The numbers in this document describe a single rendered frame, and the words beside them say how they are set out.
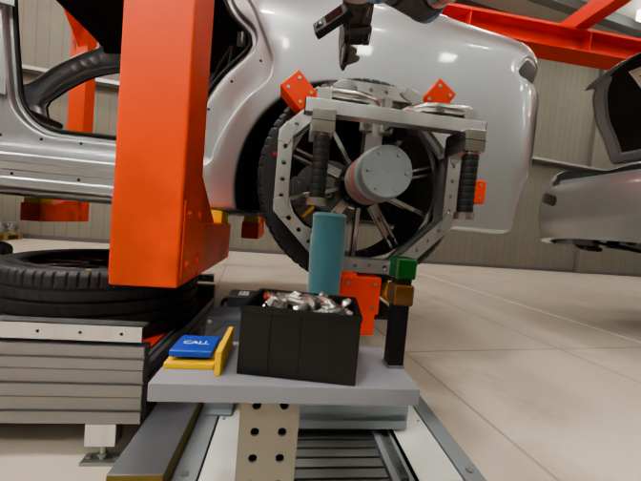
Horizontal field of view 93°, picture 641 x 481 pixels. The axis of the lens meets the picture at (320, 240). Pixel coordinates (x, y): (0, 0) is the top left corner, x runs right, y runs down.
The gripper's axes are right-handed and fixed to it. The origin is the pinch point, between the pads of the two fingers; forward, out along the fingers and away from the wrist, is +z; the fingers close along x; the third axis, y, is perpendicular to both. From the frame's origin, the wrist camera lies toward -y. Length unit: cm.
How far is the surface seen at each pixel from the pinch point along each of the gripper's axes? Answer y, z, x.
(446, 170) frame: 24.0, 4.8, -42.6
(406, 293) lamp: -5, -12, -80
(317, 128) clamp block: -16, -19, -45
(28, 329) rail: -95, 17, -67
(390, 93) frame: 9.3, -6.7, -22.1
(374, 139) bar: 3.1, -0.4, -32.7
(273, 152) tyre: -26.0, 5.8, -27.9
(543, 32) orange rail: 304, 141, 226
